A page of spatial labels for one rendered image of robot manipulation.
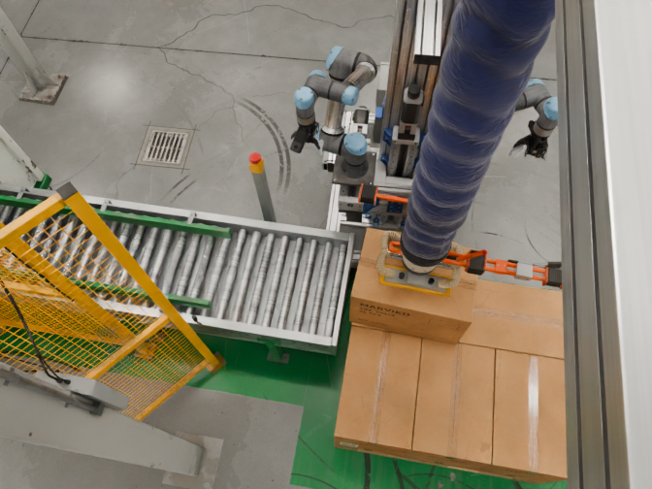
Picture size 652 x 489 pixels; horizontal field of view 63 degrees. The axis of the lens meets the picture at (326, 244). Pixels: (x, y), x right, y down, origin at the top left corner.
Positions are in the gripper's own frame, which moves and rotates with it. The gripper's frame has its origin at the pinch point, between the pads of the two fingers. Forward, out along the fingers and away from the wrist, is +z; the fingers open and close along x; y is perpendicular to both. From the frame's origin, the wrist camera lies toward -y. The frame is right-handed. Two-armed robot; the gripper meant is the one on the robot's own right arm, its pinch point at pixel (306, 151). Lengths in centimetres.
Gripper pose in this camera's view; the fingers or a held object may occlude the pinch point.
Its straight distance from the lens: 239.0
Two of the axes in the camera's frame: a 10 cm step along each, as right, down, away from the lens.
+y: 4.3, -8.2, 3.9
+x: -9.0, -3.8, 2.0
